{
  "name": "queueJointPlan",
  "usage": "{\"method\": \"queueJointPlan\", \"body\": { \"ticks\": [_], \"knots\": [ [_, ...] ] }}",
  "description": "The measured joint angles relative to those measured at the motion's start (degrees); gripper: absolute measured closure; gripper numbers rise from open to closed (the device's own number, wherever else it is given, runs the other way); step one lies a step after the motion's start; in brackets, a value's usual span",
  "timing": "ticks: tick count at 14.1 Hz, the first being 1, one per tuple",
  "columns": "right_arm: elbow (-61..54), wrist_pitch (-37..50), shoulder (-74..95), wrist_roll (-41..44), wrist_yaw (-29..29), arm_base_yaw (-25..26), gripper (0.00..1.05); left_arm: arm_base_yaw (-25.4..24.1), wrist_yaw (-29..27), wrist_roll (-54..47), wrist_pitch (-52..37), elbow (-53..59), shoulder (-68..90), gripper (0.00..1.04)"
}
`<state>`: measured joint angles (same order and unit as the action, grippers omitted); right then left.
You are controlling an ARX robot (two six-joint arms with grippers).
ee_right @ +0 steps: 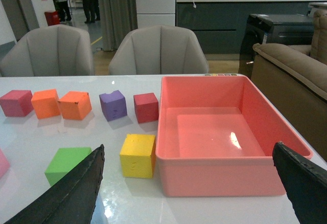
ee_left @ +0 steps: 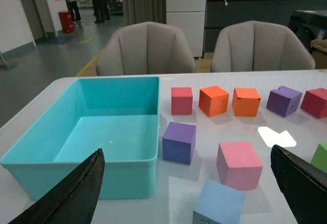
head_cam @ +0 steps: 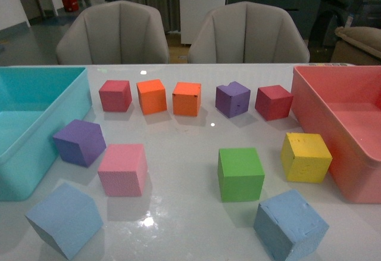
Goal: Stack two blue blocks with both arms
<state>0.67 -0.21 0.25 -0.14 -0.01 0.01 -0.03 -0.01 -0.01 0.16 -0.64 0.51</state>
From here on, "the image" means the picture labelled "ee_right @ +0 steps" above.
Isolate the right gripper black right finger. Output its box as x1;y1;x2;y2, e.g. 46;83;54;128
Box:
272;142;326;223

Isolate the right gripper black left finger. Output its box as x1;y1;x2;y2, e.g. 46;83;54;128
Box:
6;144;105;223

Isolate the green foam block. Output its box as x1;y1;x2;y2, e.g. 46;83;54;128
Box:
44;147;92;186

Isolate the pink foam block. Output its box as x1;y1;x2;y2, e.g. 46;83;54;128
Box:
0;150;10;178

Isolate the yellow foam block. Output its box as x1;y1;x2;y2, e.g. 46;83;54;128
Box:
120;134;156;178

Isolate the orange marked foam block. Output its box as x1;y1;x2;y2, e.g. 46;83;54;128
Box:
58;91;92;120

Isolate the pink plastic bin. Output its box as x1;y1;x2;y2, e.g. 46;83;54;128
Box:
156;75;313;197

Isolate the purple notched foam block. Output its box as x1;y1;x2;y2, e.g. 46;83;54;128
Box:
99;90;127;121

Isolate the brown sofa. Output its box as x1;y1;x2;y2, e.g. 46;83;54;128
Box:
251;10;326;159

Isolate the crimson foam block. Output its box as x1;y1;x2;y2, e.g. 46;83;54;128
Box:
1;90;34;117

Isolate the dark red foam block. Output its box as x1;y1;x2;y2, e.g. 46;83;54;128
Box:
133;93;159;123

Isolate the left grey chair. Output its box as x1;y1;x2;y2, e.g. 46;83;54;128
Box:
1;25;95;77

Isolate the grey chair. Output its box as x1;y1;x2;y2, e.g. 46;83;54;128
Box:
108;25;209;75
1;25;95;77

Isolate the black appliance box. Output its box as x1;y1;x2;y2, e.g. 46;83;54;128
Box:
238;14;314;78

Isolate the right grey chair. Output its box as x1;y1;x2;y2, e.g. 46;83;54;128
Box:
108;25;209;75

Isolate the dark grey counter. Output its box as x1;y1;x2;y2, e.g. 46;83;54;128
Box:
176;0;326;54

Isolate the red bin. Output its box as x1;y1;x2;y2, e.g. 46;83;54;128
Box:
44;11;60;26

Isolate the grey curtain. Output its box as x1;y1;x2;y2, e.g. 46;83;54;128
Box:
99;0;137;51

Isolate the white drawer cabinet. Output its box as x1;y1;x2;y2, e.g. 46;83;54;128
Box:
136;0;176;28

